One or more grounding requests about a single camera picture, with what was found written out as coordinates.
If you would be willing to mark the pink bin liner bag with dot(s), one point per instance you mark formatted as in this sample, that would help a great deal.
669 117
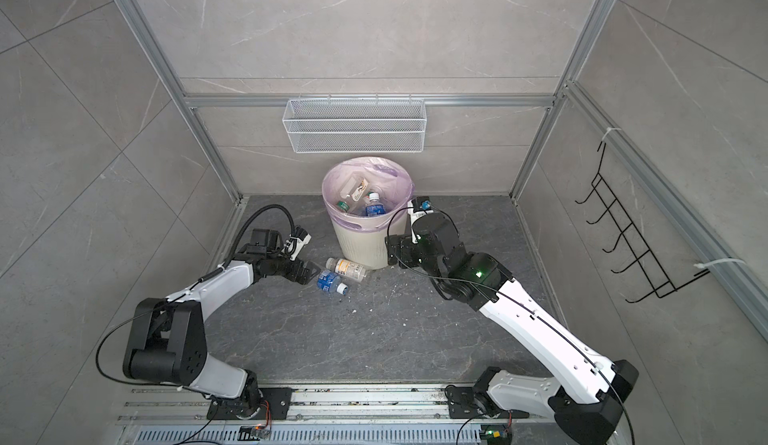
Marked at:
386 177

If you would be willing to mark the cream ribbed trash bin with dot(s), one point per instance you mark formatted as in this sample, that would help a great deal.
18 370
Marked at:
362 239

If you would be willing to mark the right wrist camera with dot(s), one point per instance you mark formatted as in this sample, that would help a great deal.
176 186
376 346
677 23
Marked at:
420 207

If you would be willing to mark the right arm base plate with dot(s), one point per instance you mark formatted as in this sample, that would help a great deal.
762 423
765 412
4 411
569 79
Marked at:
464 403

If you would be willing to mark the orange white label bottle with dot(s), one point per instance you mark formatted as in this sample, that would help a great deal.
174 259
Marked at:
347 269

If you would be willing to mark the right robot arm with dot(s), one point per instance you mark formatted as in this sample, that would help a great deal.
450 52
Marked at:
585 392

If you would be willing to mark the black wire hook rack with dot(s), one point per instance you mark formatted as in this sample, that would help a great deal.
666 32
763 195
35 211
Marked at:
629 236

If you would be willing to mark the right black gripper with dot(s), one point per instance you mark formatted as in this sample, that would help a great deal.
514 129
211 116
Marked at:
406 245

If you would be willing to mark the green band clear bottle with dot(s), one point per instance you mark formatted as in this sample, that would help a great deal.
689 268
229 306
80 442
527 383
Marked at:
352 207

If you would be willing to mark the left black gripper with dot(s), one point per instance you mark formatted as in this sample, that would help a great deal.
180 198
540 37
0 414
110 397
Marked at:
307 275

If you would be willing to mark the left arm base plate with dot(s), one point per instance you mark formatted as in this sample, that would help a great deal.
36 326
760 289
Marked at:
273 403

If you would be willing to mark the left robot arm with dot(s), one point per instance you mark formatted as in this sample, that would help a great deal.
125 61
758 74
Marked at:
167 341

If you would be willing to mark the blue label water bottle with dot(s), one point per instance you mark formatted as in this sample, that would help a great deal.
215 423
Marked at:
374 205

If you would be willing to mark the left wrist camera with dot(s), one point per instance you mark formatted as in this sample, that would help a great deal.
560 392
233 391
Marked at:
296 241

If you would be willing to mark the aluminium mounting rail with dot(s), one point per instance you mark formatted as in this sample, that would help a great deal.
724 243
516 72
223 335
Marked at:
323 403

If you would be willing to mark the white wire mesh basket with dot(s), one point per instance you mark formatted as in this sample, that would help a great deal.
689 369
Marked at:
366 125

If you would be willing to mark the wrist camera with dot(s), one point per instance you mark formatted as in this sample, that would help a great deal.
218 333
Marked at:
296 241
420 207

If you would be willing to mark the small blue label bottle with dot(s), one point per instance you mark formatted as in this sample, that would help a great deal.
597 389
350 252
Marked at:
330 282

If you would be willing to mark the peacock label tea bottle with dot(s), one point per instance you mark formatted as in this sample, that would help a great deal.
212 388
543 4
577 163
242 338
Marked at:
354 188

